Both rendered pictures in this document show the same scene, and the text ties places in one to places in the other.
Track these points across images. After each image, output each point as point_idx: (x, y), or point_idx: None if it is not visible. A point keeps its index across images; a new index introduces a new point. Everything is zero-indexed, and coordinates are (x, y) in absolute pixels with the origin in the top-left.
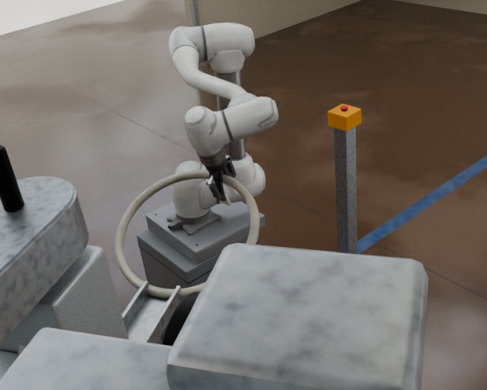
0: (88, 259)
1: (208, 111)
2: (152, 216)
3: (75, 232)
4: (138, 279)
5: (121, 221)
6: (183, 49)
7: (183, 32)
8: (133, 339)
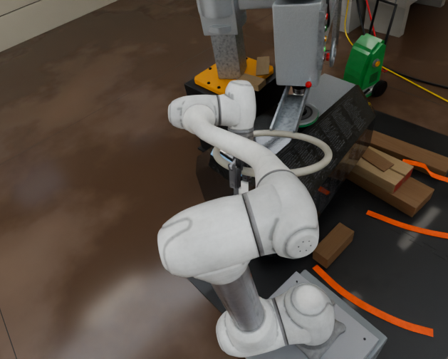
0: (275, 0)
1: (228, 84)
2: (367, 335)
3: None
4: (301, 134)
5: (329, 152)
6: (275, 166)
7: (283, 195)
8: (292, 112)
